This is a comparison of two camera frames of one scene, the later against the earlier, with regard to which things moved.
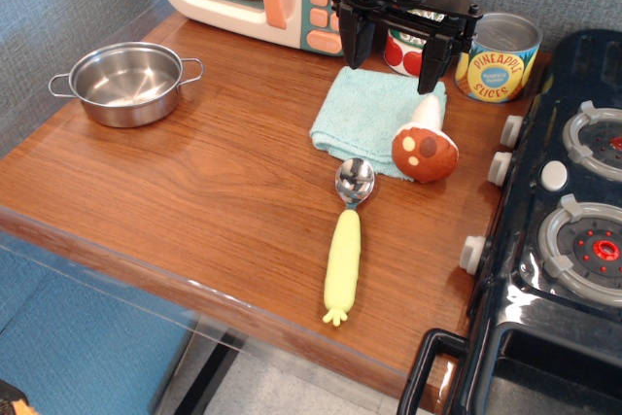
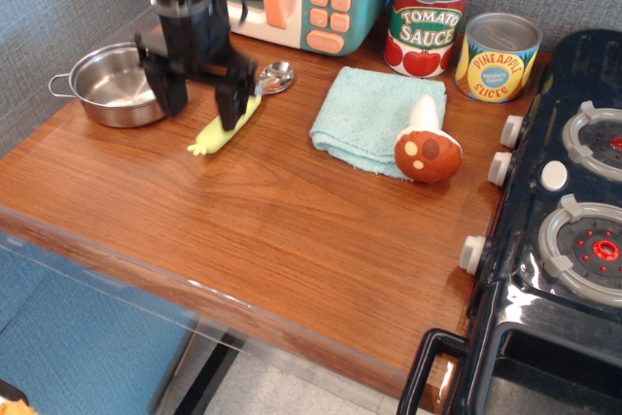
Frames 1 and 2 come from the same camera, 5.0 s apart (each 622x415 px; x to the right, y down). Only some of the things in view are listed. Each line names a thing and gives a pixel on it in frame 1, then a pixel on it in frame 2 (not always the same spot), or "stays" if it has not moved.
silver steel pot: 126,85 stays
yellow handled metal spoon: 354,181 to 272,79
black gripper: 439,7 to 198,45
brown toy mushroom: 422,150 stays
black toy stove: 545,266 stays
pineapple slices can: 501,61 stays
